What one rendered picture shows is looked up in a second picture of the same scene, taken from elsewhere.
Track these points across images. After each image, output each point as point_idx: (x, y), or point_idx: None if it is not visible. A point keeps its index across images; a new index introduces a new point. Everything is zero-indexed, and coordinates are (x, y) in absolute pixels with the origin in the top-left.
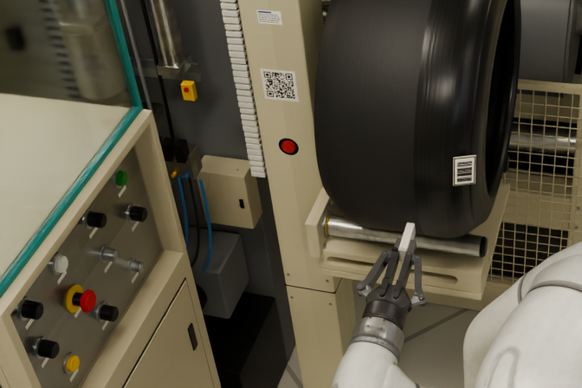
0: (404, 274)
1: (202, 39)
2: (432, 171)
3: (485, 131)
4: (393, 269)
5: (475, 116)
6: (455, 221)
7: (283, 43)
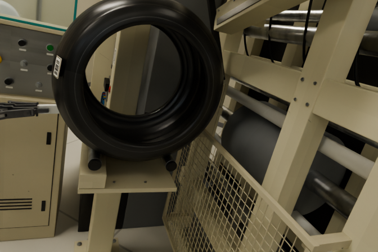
0: (17, 107)
1: (149, 66)
2: (53, 61)
3: (86, 61)
4: (23, 106)
5: (77, 40)
6: (58, 108)
7: (118, 35)
